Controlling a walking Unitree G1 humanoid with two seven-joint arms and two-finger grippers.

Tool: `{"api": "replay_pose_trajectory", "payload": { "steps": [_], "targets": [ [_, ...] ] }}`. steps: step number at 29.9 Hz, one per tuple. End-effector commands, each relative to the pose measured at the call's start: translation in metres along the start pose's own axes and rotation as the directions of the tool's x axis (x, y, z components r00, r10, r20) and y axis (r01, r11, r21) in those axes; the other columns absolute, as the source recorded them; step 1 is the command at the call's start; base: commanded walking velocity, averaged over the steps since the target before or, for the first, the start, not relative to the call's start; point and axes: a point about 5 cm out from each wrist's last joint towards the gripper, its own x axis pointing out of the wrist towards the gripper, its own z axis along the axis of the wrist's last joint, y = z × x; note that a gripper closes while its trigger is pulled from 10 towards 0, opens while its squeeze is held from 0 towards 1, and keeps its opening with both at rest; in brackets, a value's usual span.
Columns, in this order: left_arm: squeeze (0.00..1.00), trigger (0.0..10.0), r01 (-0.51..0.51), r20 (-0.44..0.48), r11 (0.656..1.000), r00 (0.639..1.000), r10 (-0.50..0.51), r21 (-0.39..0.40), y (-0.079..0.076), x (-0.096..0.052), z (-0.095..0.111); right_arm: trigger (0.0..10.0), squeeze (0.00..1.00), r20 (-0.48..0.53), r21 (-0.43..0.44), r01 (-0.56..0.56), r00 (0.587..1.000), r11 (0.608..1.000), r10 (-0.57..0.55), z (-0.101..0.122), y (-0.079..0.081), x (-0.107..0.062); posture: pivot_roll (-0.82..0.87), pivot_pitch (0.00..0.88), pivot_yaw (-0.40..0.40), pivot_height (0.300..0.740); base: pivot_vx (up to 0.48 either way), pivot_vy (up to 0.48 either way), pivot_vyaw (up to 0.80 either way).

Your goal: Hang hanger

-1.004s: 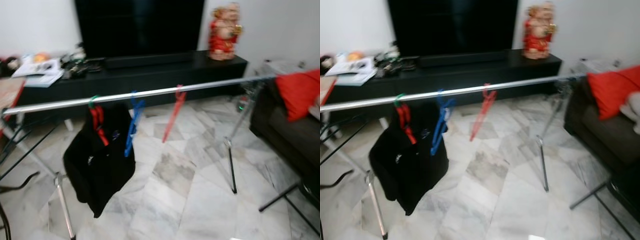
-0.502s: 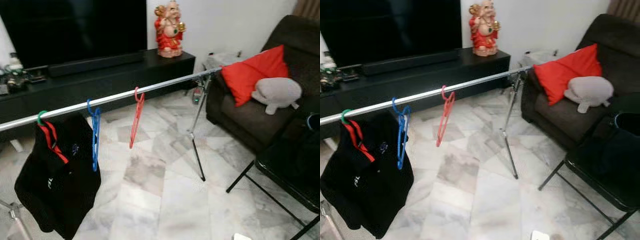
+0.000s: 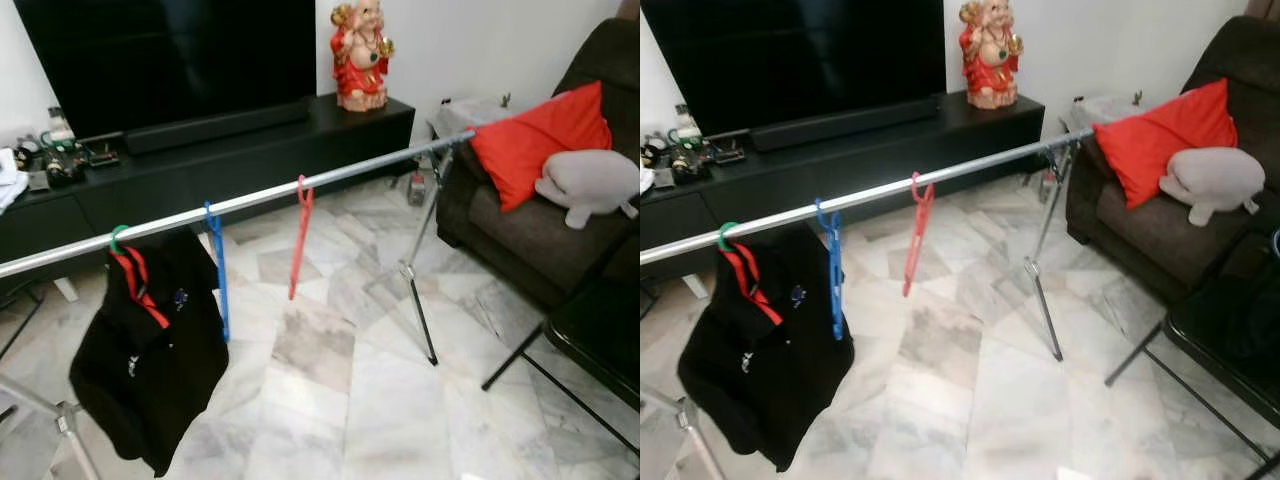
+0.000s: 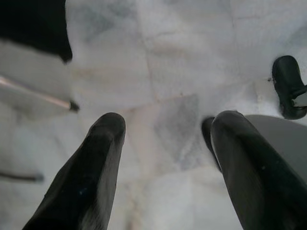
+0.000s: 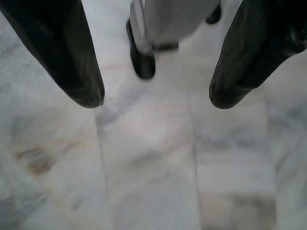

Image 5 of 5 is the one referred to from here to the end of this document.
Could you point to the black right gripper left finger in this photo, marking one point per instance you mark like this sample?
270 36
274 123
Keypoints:
60 48

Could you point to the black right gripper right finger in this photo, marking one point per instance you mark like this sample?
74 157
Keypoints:
251 48

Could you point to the black robot left foot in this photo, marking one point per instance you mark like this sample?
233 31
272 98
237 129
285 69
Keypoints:
214 16

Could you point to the black robot foot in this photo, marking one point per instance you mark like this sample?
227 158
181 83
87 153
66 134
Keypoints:
214 16
144 64

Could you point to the black robot right foot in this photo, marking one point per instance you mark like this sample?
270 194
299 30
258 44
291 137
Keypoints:
144 64

